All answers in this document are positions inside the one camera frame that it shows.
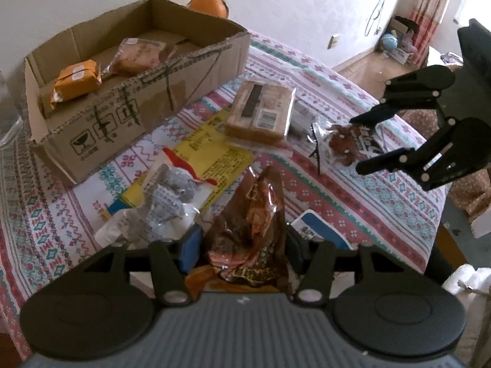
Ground white plastic bag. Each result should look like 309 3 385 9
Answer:
443 264 491 296

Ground checked curtain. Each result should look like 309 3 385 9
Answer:
408 0 459 67

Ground glass bowl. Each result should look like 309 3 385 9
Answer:
0 71 21 146

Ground dark brown snack bag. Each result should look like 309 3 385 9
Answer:
203 166 289 287

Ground cardboard box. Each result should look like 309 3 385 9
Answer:
24 0 251 188

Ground clear packet with red header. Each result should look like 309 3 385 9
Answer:
95 148 217 247

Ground storage boxes on floor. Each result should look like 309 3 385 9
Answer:
387 15 420 64

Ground clear bread packet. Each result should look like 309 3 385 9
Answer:
103 37 177 78

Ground blue and white packet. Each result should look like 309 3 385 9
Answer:
289 209 351 251

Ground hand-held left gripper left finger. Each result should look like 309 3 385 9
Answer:
77 224 204 306

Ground brown cracker packet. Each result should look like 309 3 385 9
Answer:
226 80 297 144

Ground clear packet of dark snacks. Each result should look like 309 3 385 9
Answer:
310 122 384 173

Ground smooth orange snack packet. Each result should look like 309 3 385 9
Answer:
51 59 102 111

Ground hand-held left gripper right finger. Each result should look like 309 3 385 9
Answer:
286 224 411 308

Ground patterned tablecloth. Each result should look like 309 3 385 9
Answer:
0 33 449 357

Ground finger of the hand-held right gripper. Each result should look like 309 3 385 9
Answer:
355 118 489 191
350 65 456 125

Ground yellow snack packet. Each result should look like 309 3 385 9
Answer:
107 117 254 215

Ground grey snack packet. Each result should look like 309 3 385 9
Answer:
286 100 319 142

